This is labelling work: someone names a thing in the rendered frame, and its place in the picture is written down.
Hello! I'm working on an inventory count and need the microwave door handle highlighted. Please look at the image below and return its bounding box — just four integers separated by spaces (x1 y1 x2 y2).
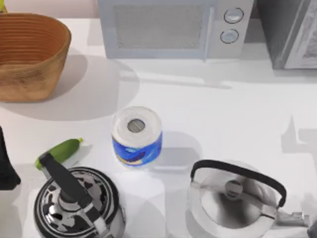
203 6 214 62

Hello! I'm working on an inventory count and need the silver kettle with black handle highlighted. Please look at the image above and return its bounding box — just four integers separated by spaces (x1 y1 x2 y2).
187 159 311 238

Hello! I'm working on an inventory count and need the brown woven basket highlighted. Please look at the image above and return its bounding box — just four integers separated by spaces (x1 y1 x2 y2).
0 13 72 103

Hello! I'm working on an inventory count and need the green cucumber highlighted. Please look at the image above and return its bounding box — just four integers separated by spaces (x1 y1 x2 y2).
35 138 84 171

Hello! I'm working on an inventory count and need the microwave knob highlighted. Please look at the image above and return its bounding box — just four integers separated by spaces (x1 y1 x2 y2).
219 28 240 45
223 7 244 23

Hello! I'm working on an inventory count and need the black and chrome kettle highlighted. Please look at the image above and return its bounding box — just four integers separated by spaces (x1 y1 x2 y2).
33 152 126 238

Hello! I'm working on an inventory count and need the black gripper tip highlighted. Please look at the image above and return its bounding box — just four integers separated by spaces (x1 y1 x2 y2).
0 126 21 191

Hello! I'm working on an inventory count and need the pale microwave oven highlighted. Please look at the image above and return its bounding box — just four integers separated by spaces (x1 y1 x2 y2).
96 0 255 62

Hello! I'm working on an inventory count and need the white and blue paper roll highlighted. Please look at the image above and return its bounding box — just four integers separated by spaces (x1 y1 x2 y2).
110 106 163 170

